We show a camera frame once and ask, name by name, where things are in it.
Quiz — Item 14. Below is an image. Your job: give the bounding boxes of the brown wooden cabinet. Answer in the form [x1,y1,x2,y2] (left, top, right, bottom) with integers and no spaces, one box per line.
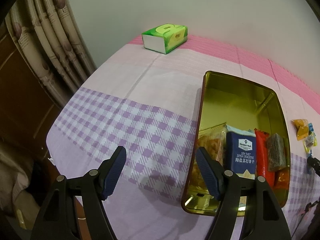
[0,32,75,160]

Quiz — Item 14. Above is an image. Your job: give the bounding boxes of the pink purple checkered bed sheet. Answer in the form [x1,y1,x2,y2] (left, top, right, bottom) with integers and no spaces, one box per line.
[46,35,320,240]

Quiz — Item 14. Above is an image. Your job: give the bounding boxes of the blue candy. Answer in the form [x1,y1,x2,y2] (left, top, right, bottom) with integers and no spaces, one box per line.
[302,123,318,153]

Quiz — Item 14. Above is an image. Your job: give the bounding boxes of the gold rectangular tin box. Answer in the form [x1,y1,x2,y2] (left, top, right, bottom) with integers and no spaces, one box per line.
[181,71,292,217]

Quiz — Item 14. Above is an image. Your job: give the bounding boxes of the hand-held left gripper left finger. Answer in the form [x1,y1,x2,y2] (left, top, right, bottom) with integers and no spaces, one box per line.
[30,145,127,240]

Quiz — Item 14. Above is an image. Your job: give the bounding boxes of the green tissue pack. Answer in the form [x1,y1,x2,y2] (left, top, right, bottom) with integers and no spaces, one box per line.
[141,24,188,55]

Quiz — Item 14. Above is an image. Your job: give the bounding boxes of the red snack packet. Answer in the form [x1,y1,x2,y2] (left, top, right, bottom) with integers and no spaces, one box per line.
[254,128,276,180]

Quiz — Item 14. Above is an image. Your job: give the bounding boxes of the small orange snack packet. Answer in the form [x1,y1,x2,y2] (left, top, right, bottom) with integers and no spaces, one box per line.
[273,167,290,188]

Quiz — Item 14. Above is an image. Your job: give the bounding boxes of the yellow snack packet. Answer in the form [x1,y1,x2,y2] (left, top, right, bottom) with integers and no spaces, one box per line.
[291,119,311,141]

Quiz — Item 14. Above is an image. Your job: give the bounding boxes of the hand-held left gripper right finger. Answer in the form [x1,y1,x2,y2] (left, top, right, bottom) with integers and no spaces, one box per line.
[195,146,292,240]

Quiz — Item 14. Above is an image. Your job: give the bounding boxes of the clear packet of fried snack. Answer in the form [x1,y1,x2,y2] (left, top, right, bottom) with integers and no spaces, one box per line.
[190,123,227,195]

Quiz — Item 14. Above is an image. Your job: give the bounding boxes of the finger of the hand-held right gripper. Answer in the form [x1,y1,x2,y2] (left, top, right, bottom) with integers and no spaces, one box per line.
[307,156,320,176]

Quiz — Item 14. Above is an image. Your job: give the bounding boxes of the beige patterned curtain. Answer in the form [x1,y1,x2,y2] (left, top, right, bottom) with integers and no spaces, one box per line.
[5,0,98,108]

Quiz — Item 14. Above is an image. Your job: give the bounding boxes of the navy cracker packet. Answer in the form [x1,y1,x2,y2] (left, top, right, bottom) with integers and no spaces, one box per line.
[226,124,257,180]

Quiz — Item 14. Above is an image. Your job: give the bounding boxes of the beige cloth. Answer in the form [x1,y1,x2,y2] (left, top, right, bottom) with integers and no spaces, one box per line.
[0,140,42,220]

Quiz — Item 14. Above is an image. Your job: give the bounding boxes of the dark green seaweed packet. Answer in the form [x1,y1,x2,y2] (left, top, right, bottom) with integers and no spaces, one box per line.
[266,133,287,172]

